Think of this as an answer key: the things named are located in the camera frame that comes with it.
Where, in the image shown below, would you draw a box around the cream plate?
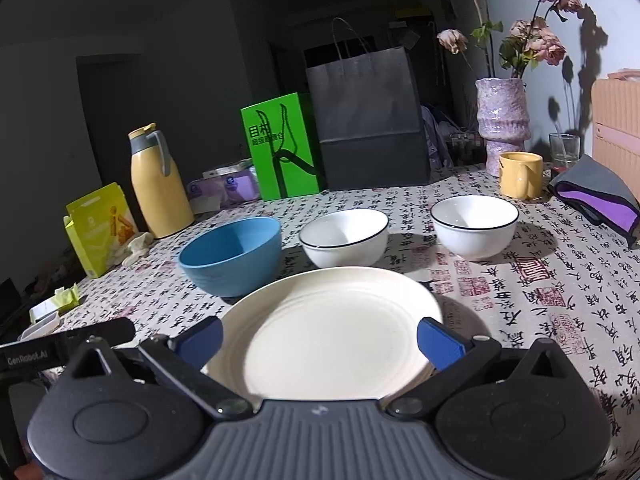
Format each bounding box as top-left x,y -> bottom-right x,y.
203,266 -> 442,408

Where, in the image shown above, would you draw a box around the calligraphy print tablecloth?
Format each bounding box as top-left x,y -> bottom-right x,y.
61,166 -> 639,479

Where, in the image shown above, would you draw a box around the small white box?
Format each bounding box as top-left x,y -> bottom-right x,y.
203,158 -> 253,178

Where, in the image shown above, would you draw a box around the grey purple folded cloth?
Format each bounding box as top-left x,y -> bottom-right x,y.
548,155 -> 639,248

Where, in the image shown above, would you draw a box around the pink ribbed case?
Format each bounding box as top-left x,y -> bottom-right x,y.
591,68 -> 639,179

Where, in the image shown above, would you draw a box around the white bowl black rim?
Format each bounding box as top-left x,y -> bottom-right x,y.
298,209 -> 390,269
431,195 -> 520,261

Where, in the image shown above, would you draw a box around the white bowl black rim middle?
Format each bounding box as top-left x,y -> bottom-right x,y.
298,209 -> 390,269

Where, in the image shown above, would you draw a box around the black paper bag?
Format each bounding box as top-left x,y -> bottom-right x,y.
307,47 -> 431,191

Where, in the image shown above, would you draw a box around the yellow snack pouch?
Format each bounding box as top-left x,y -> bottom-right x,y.
63,182 -> 138,278

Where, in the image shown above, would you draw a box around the blue bowl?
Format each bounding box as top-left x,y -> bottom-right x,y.
178,217 -> 282,298

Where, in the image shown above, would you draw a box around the dried pink roses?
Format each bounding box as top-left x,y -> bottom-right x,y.
437,0 -> 585,79

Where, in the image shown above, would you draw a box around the person's hand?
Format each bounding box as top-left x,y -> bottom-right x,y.
14,463 -> 41,480

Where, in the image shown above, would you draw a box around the yellow thermos jug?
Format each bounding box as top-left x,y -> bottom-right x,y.
128,122 -> 194,238

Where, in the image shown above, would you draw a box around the clear drinking glass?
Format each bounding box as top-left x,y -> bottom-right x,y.
549,131 -> 582,168

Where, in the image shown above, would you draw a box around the crumpled yellow wrapper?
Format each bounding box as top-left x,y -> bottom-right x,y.
29,284 -> 80,324

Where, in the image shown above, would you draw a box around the purple textured vase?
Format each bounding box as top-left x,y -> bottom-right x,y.
475,78 -> 532,177

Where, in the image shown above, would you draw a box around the white bowl black rim right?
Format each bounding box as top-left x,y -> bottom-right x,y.
431,195 -> 520,261

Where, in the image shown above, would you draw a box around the green box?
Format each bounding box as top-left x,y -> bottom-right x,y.
241,93 -> 322,200

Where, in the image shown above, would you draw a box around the purple tissue packs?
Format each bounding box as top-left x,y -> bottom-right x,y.
186,169 -> 260,214

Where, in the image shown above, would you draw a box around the yellow mug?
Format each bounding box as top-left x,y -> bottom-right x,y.
499,152 -> 544,200

